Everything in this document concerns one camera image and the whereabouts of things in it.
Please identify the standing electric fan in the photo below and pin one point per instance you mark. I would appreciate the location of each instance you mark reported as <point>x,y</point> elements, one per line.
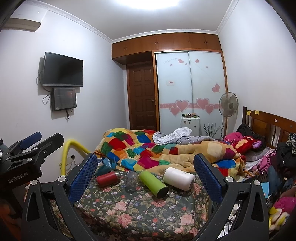
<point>228,106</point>

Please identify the dry twig plant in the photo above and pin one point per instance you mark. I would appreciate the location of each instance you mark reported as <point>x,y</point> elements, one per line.
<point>213,130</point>

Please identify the small white cabinet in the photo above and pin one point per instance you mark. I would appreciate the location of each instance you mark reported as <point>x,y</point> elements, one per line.
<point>192,123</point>

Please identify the white air conditioner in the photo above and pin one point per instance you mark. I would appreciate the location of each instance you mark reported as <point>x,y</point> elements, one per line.
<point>27,19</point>

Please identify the light blue booklet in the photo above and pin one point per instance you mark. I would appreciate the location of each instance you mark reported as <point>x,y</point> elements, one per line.
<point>265,188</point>

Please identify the red plush toy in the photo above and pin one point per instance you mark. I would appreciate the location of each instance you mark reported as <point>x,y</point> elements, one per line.
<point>247,144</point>

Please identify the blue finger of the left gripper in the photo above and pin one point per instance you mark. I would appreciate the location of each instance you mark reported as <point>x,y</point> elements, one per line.
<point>30,140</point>

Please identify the black wall television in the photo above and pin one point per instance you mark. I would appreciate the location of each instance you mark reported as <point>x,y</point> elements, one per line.
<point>61,70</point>

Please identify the clear glass jar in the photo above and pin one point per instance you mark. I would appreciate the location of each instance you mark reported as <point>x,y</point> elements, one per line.
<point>131,182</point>

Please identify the red thermos cup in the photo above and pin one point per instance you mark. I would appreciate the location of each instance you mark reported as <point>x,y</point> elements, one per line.
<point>108,179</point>

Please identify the green thermos bottle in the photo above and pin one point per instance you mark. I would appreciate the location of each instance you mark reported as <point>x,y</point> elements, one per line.
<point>157,187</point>

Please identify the white thermos bottle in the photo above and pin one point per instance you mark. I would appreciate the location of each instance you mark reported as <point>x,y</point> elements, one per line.
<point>178,179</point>

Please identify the floral bed sheet mattress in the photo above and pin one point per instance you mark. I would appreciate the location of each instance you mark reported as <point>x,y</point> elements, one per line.
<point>114,214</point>

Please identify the brown wooden door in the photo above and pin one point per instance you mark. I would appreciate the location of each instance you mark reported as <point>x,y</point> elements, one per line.
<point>141,96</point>

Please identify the white grey striped cloth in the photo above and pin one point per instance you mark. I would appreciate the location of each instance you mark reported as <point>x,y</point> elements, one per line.
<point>181,136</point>

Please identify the colourful patchwork blanket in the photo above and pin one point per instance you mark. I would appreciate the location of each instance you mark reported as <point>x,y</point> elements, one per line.
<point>135,150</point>

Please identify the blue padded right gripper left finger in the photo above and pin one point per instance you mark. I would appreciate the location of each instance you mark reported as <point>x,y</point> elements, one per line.
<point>38,220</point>

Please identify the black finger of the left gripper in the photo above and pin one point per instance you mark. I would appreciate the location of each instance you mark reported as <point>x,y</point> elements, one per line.
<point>49,146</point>

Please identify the small black wall monitor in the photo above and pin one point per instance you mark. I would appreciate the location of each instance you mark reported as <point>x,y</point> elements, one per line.
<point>63,99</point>

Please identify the wooden headboard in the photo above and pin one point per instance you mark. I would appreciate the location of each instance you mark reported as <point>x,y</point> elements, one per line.
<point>275,129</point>

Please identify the dark green cup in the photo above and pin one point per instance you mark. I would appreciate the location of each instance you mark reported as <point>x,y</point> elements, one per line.
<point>102,170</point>

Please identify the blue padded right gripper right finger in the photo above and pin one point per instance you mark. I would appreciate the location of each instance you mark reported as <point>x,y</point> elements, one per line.
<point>241,212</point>

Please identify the white sliding wardrobe with hearts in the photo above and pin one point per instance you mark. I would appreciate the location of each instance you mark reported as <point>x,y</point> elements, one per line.
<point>190,84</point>

